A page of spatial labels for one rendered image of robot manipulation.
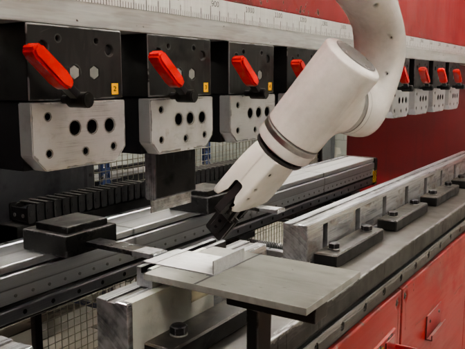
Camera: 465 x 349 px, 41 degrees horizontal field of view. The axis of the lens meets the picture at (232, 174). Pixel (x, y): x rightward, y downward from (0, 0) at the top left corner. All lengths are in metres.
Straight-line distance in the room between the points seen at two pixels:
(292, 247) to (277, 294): 0.55
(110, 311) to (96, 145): 0.26
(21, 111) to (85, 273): 0.52
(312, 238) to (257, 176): 0.57
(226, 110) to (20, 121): 0.40
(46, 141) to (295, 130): 0.31
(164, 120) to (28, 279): 0.38
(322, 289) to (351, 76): 0.29
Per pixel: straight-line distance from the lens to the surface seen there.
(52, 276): 1.13
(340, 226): 1.52
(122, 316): 0.91
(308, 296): 0.83
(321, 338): 1.20
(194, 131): 0.94
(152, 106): 0.86
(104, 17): 0.81
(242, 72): 1.00
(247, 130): 1.07
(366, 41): 0.88
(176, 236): 1.38
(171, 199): 0.98
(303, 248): 1.36
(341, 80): 0.78
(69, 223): 1.11
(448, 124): 3.00
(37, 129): 0.73
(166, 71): 0.84
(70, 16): 0.77
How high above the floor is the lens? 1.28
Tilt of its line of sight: 9 degrees down
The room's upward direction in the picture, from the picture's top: straight up
